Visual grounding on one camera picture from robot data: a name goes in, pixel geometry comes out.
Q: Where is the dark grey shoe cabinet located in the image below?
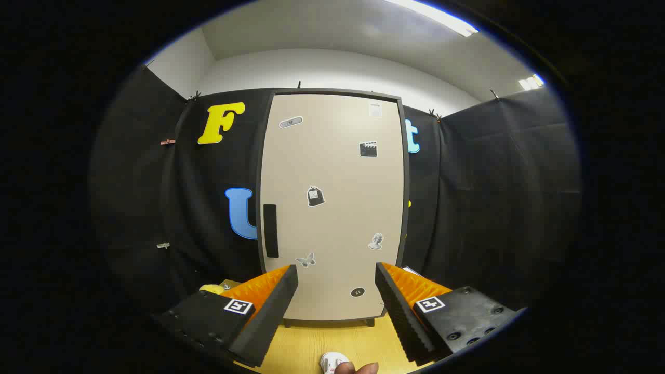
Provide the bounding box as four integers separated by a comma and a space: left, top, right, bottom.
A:
256, 88, 411, 328

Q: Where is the black door handle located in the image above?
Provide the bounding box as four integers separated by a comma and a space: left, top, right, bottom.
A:
263, 204, 280, 259

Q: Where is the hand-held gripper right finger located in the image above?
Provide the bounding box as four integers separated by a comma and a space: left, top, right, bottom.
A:
374, 261, 525, 364

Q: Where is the long ceiling light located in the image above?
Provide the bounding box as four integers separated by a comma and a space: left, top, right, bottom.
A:
384, 0, 480, 38

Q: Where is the black backdrop cloth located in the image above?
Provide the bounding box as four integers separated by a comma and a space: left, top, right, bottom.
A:
89, 65, 581, 317

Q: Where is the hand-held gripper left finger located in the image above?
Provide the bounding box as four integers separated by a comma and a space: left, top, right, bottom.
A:
153, 264, 299, 368

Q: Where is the white shoe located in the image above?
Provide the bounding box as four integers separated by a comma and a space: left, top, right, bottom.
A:
320, 352, 350, 374

